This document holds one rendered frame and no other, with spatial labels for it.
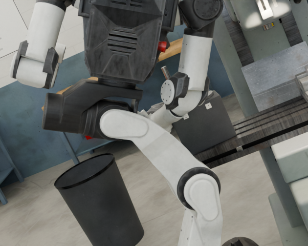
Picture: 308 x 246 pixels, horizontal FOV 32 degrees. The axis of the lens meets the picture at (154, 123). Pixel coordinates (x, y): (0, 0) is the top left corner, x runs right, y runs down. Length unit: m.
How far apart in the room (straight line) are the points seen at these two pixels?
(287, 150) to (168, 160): 0.59
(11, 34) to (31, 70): 5.20
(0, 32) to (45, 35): 5.26
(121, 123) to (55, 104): 0.20
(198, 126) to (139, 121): 0.61
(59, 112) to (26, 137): 5.45
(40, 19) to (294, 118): 1.09
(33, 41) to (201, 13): 0.49
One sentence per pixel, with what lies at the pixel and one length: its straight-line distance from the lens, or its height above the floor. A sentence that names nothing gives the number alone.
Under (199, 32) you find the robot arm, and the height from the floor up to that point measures 1.45.
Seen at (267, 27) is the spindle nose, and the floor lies 1.29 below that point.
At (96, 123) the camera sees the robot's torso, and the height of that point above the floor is 1.33.
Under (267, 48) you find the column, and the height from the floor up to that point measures 1.13.
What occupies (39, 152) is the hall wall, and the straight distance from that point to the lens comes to 7.06.
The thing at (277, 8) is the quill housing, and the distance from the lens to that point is 2.10.
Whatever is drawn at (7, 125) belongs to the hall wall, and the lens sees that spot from 7.06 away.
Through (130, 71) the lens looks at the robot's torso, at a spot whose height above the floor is 1.44.
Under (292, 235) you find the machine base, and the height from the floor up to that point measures 0.20.
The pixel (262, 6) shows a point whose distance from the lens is 2.06.
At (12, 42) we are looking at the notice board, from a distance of 6.79.
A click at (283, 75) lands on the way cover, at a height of 0.99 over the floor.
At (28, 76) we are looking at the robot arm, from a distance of 1.59.
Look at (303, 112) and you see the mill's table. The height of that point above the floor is 0.94.
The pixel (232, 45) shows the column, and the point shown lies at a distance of 2.57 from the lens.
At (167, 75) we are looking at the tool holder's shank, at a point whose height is 1.27.
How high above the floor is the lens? 1.65
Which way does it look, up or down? 14 degrees down
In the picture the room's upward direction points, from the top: 25 degrees counter-clockwise
